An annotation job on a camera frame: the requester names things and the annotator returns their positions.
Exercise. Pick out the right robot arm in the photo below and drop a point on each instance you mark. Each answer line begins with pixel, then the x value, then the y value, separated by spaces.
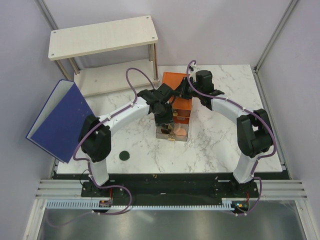
pixel 253 128

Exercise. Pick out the light blue cable duct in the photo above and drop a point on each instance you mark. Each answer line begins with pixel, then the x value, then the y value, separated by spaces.
pixel 87 204

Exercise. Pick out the pink round puff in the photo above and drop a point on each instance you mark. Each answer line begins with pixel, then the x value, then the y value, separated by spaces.
pixel 182 132
pixel 176 127

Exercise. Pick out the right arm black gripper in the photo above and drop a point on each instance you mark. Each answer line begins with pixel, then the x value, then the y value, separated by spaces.
pixel 182 87

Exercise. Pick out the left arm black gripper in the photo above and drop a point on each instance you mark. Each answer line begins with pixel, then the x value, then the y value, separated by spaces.
pixel 163 120

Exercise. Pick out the orange drawer organizer box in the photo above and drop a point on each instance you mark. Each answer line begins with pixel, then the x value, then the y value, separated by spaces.
pixel 173 79

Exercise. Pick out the blue ring binder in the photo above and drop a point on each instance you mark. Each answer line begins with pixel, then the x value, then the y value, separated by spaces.
pixel 58 125

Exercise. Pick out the clear acrylic drawer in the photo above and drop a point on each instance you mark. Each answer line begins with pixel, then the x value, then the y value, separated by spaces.
pixel 172 136
pixel 184 113
pixel 181 119

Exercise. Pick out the clear acrylic bottom drawer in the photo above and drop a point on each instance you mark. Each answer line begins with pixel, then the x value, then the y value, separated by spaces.
pixel 172 136

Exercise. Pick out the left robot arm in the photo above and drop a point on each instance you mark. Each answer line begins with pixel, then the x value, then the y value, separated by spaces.
pixel 95 139

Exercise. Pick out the clear acrylic top drawer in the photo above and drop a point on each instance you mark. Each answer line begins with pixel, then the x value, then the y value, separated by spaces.
pixel 184 113

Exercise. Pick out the dark green round puff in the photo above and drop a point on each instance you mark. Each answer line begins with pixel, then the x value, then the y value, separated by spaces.
pixel 124 155

